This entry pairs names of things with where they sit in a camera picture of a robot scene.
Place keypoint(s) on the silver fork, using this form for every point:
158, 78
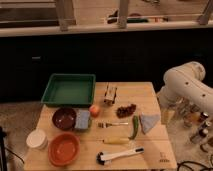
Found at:
106, 125

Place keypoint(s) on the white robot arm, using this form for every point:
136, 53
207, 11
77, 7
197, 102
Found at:
184, 82

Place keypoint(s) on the dark red bowl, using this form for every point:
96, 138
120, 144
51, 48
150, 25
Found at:
64, 118

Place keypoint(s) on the orange red bowl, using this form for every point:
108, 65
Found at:
63, 149

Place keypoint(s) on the small wooden toy block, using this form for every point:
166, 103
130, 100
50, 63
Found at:
110, 94

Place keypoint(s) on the red apple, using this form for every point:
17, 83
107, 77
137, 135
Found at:
94, 110

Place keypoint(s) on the dark red grapes bunch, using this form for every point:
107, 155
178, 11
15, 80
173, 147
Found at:
125, 111

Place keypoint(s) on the blue sponge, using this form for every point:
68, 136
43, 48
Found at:
83, 120

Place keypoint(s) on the green plastic tray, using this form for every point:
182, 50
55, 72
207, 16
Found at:
75, 90

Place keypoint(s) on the green chili pepper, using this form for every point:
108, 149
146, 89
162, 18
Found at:
135, 122

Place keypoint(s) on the wooden board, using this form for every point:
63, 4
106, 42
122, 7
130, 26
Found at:
158, 152

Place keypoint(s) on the grey folded cloth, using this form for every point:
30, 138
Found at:
148, 122

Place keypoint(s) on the black white dish brush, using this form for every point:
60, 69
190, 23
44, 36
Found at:
102, 158

